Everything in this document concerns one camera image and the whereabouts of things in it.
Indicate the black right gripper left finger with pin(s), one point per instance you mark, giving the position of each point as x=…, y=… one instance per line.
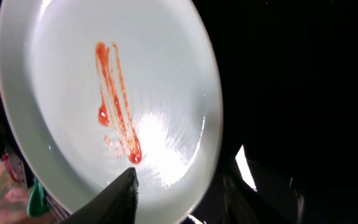
x=116, y=204

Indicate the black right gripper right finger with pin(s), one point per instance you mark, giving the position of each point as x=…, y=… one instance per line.
x=271, y=202

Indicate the light blue plate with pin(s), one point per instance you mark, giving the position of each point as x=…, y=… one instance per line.
x=91, y=88

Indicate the round black tray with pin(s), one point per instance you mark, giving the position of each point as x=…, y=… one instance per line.
x=289, y=77

